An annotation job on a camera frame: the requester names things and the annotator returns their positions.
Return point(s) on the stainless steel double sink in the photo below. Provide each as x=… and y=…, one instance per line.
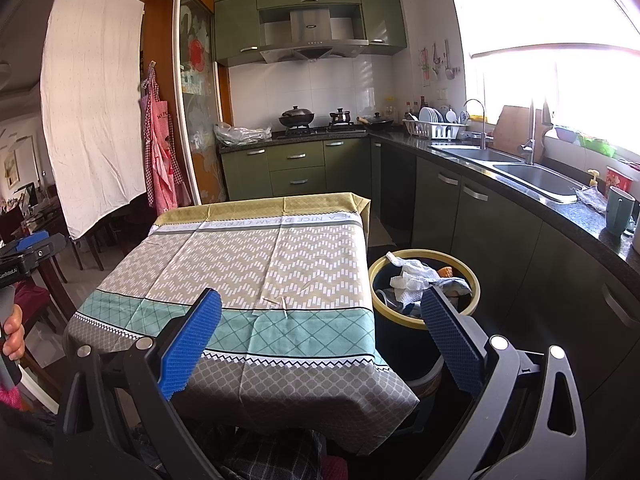
x=535, y=175

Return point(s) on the grey blue bag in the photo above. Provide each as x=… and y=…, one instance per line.
x=455, y=287

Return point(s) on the purple bowl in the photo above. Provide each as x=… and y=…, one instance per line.
x=566, y=135

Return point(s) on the pink checked apron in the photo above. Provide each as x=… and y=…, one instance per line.
x=162, y=160

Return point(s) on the teal mug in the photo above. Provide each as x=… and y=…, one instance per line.
x=620, y=212

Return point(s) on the blue trash bin yellow rim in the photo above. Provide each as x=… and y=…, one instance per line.
x=385, y=312

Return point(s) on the green basin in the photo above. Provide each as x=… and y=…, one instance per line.
x=597, y=147

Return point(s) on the row of white plates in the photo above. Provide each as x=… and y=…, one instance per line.
x=430, y=115

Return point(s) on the green base cabinets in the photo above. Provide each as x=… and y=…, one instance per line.
x=500, y=240

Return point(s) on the dark stone countertop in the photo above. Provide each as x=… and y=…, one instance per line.
x=575, y=210

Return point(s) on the gas stove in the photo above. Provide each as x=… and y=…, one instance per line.
x=320, y=131

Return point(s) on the grey dishcloth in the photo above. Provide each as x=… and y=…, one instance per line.
x=592, y=200

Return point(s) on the stainless steel range hood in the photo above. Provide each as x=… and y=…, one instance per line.
x=310, y=35

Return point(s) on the hanging kitchen utensils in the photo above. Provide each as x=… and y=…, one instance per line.
x=445, y=62

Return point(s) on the green wall cabinets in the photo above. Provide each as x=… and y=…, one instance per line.
x=235, y=25

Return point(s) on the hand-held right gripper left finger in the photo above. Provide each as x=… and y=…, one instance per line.
x=192, y=345

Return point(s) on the white hanging sheet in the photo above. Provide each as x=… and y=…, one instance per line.
x=90, y=110

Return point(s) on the bright window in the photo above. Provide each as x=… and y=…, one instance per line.
x=550, y=35

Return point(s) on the patterned tablecloth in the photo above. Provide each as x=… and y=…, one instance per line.
x=280, y=260

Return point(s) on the group of condiment bottles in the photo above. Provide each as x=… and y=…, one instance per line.
x=410, y=107

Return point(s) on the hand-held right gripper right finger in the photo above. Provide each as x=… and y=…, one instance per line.
x=452, y=340

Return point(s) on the small orange wrapper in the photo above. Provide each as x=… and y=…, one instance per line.
x=445, y=272

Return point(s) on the clear plastic bags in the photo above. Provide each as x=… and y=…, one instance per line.
x=240, y=135

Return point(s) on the floral glass sliding door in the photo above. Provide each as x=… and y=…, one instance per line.
x=200, y=110

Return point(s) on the curved chrome faucet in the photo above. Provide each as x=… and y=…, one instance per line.
x=483, y=120

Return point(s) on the black wok with lid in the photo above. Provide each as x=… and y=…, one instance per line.
x=296, y=117

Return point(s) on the dark plaid cloth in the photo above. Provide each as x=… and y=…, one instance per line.
x=270, y=455

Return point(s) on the straight chrome faucet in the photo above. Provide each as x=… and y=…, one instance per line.
x=530, y=145

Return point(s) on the black frying pan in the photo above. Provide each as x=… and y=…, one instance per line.
x=377, y=121

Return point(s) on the person's left hand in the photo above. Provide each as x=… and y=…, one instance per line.
x=15, y=335

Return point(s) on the red and white cup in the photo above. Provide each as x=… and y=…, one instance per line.
x=620, y=177

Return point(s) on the white dish rack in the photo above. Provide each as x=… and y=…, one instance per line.
x=435, y=132

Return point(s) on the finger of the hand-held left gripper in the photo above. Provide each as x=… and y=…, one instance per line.
x=40, y=252

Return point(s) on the white paper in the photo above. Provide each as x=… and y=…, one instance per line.
x=412, y=280

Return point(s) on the dark wooden chair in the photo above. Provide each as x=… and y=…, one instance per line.
x=97, y=240
x=50, y=285

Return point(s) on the wooden cutting board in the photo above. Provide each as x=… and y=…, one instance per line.
x=510, y=130

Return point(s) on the small black pot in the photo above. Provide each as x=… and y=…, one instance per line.
x=341, y=117

